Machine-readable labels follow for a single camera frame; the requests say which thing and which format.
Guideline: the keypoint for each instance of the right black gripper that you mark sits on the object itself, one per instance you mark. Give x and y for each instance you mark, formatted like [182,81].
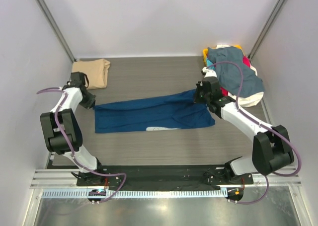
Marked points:
[199,87]

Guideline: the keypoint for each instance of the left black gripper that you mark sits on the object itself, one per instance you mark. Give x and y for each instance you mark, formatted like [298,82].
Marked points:
[90,104]

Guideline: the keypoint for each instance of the dark blue t shirt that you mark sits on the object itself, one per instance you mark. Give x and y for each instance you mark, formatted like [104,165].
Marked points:
[176,111]

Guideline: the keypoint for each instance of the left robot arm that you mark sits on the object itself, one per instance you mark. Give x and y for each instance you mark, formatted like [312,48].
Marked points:
[61,131]

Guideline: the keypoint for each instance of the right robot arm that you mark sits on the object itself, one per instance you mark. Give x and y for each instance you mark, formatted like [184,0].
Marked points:
[271,148]

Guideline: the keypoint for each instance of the cyan t shirt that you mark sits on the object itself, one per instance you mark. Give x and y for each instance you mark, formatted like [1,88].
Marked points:
[209,64]

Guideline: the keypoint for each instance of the folded beige t shirt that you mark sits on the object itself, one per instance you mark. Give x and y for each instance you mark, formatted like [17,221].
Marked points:
[96,71]

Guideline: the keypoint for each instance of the white cloth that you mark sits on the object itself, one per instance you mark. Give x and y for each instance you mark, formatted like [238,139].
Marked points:
[252,100]

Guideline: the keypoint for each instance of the yellow plastic bin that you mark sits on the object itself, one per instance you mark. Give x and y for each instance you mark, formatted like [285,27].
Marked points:
[225,57]

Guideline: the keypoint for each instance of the pink red t shirt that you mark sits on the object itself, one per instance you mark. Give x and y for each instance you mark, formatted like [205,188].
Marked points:
[247,63]

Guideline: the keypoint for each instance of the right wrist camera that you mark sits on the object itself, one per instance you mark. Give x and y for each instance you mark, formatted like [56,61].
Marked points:
[207,72]

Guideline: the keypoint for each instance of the aluminium frame rail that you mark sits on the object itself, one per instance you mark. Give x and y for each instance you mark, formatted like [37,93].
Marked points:
[66,178]

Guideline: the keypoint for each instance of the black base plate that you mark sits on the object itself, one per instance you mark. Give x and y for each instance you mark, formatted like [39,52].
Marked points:
[164,177]

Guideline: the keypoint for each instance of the slotted cable duct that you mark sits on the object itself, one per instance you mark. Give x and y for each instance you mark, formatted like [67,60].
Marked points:
[98,193]

